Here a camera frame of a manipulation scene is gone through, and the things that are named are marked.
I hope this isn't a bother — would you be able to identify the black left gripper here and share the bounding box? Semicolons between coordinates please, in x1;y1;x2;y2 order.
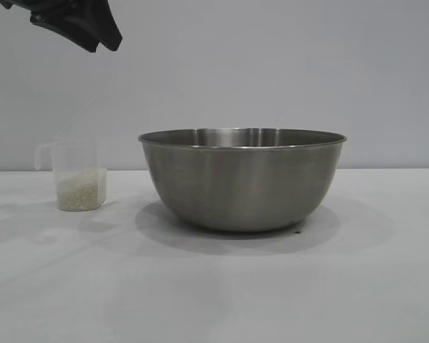
0;0;124;55

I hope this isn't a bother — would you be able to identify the clear plastic measuring cup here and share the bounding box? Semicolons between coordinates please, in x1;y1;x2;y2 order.
34;140;108;212

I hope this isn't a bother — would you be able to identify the stainless steel bowl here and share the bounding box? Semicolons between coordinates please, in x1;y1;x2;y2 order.
137;127;348;234

